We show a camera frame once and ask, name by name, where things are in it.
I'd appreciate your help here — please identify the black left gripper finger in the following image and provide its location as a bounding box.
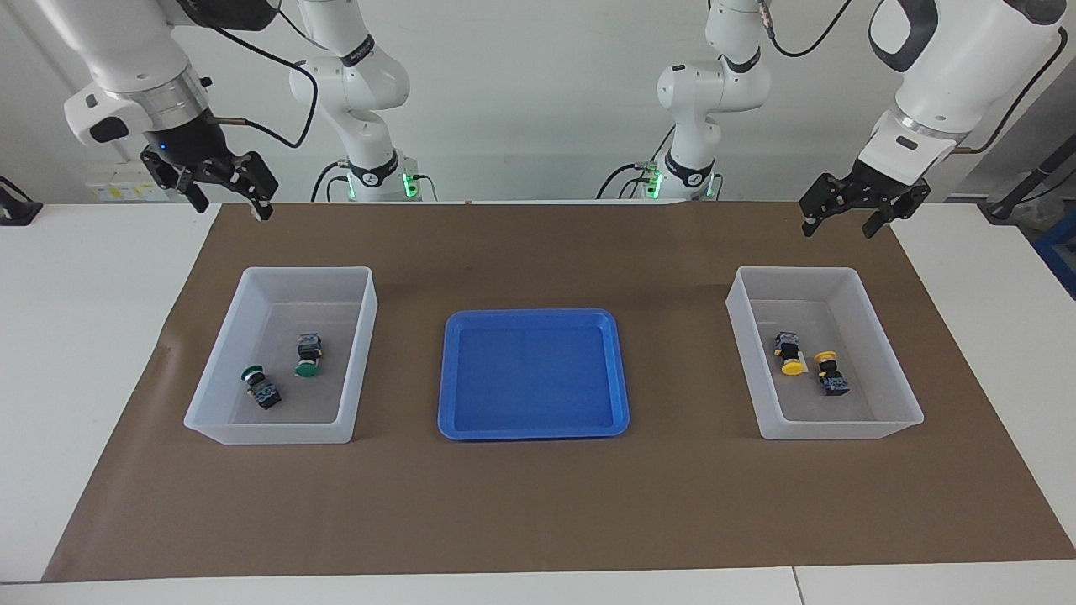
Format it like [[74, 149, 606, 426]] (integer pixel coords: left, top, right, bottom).
[[863, 197, 905, 239], [801, 172, 846, 239]]

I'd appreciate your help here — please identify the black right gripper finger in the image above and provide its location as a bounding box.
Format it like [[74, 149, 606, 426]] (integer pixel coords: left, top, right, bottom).
[[229, 151, 279, 221], [161, 168, 211, 213]]

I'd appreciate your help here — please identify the yellow push button switch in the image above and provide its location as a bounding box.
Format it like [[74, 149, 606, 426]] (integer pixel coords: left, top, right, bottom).
[[813, 350, 850, 397], [774, 331, 805, 376]]

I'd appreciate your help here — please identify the green push button switch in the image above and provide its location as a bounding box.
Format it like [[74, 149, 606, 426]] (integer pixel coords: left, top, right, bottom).
[[240, 365, 282, 411], [294, 333, 324, 378]]

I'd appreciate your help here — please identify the black pole stand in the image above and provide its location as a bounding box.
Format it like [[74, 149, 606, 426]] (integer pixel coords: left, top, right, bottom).
[[979, 134, 1076, 221]]

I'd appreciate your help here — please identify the blue plastic crate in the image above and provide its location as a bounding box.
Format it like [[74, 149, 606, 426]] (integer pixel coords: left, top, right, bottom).
[[1032, 214, 1076, 299]]

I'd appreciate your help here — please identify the translucent white plastic box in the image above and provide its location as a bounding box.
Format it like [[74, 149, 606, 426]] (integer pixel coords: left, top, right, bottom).
[[183, 266, 378, 445], [725, 266, 925, 441]]

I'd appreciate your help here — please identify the blue plastic tray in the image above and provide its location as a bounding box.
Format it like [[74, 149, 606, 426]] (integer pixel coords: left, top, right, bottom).
[[437, 308, 631, 441]]

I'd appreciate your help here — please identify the brown table mat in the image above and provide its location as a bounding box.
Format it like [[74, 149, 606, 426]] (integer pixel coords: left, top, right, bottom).
[[42, 200, 1076, 583]]

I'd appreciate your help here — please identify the black base cable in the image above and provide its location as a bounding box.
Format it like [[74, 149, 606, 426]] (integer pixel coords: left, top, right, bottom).
[[595, 161, 661, 201], [309, 161, 350, 203]]

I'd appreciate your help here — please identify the white wall outlet box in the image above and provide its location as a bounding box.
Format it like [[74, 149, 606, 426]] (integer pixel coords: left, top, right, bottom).
[[87, 164, 169, 203]]

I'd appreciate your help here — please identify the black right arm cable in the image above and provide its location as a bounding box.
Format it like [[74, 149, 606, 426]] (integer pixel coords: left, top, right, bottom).
[[181, 0, 320, 150]]

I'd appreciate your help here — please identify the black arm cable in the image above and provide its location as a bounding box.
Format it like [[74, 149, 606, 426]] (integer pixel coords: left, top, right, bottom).
[[757, 0, 1068, 156], [181, 0, 320, 150]]

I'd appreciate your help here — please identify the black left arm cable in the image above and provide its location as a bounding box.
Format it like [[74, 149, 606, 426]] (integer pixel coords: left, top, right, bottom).
[[757, 0, 1068, 156]]

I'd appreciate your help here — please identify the black clamp mount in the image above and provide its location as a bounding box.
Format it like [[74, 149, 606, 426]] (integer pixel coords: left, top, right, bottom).
[[0, 175, 43, 226]]

